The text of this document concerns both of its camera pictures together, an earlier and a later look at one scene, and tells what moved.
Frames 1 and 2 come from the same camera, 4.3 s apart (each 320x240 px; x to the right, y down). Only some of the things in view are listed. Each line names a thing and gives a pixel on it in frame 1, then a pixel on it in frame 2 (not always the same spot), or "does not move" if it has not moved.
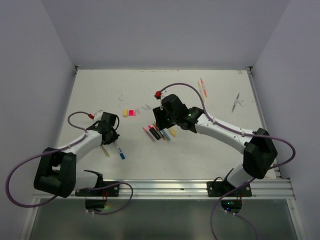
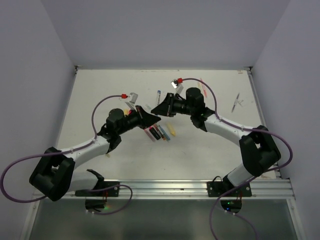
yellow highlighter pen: (173, 132) does not move
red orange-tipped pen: (161, 134) does not move
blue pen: (166, 135) does not move
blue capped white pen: (121, 154) → (159, 92)
